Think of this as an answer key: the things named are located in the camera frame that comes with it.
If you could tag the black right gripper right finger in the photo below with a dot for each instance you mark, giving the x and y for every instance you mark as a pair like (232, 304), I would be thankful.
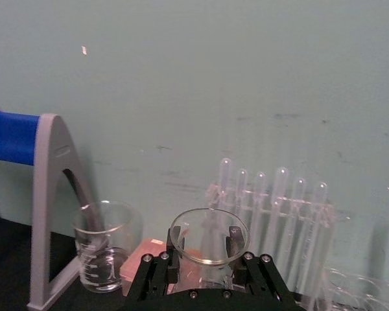
(266, 278)

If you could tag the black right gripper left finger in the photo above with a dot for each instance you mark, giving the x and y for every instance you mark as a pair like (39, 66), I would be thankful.
(149, 275)

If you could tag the clear glass petri dish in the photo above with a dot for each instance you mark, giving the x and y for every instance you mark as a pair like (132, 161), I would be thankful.
(210, 260)

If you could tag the clear glass beaker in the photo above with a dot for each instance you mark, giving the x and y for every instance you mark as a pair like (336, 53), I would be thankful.
(100, 275)

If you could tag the clear plastic pipette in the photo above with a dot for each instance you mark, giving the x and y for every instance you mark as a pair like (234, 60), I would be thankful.
(242, 181)
(277, 226)
(260, 183)
(321, 197)
(282, 181)
(226, 168)
(299, 191)

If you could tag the clear acrylic pipette rack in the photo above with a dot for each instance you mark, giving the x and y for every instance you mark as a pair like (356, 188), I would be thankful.
(314, 210)

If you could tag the grey plastic arched stand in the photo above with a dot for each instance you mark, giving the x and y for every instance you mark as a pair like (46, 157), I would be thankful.
(48, 181)

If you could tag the black table cloth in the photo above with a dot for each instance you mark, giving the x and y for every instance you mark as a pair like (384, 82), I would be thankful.
(6, 262)

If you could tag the blue roll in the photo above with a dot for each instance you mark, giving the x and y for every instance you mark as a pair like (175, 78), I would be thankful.
(11, 137)

